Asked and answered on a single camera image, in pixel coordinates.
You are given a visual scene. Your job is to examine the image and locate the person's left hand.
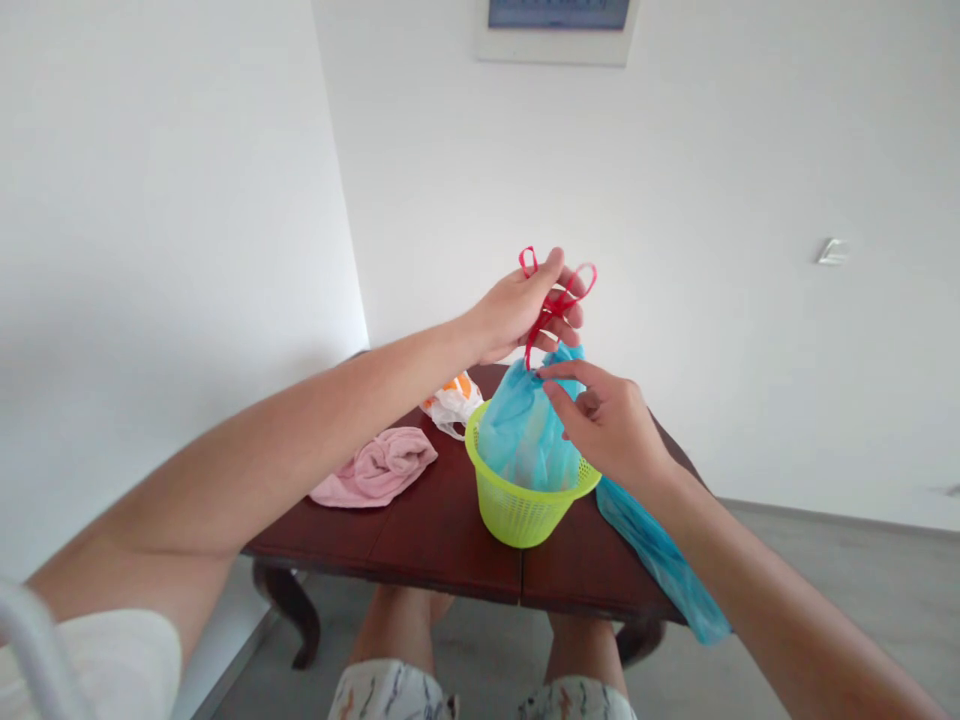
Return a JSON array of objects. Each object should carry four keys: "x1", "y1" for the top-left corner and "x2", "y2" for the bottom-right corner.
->
[{"x1": 466, "y1": 247, "x2": 596, "y2": 367}]

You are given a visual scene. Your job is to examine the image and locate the person's right hand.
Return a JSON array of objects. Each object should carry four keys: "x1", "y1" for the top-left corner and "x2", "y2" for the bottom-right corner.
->
[{"x1": 538, "y1": 358, "x2": 678, "y2": 494}]

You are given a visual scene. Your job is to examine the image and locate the person's left thumb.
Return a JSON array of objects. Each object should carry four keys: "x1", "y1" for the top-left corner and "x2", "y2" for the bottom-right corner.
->
[{"x1": 518, "y1": 247, "x2": 566, "y2": 290}]

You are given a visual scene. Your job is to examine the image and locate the person's right index finger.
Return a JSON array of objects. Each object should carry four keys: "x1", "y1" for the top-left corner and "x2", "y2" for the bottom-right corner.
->
[{"x1": 538, "y1": 358, "x2": 610, "y2": 385}]

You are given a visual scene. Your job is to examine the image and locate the person's right thumb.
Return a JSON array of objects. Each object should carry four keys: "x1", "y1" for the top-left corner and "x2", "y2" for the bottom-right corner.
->
[{"x1": 541, "y1": 380, "x2": 603, "y2": 423}]

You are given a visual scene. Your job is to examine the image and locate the person's left fingers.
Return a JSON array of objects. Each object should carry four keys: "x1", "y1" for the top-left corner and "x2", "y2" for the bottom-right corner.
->
[{"x1": 545, "y1": 262, "x2": 596, "y2": 345}]

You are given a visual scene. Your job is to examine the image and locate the blue red-drawstring trash bag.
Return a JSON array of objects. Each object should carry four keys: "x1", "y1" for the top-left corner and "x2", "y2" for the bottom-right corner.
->
[{"x1": 479, "y1": 245, "x2": 600, "y2": 494}]

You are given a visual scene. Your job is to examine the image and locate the white orange plastic bag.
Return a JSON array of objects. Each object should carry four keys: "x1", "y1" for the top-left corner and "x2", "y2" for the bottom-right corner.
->
[{"x1": 420, "y1": 368, "x2": 486, "y2": 443}]

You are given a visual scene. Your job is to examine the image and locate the green plastic mesh basket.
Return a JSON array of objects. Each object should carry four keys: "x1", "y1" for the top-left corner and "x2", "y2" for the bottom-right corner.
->
[{"x1": 464, "y1": 398, "x2": 604, "y2": 551}]

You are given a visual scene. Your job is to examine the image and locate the flat blue plastic bag strip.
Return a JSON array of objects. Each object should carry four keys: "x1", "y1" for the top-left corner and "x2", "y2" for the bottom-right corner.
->
[{"x1": 595, "y1": 474, "x2": 733, "y2": 649}]

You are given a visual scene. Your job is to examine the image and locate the dark red wooden table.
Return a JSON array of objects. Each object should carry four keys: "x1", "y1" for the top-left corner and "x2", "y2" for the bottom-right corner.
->
[{"x1": 240, "y1": 350, "x2": 700, "y2": 673}]

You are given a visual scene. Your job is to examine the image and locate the pink towel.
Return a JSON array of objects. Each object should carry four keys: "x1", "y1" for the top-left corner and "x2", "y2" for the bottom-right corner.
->
[{"x1": 308, "y1": 425, "x2": 441, "y2": 512}]

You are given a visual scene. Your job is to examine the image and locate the person's legs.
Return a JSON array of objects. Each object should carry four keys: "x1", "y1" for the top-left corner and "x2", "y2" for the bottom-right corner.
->
[{"x1": 328, "y1": 583, "x2": 640, "y2": 720}]

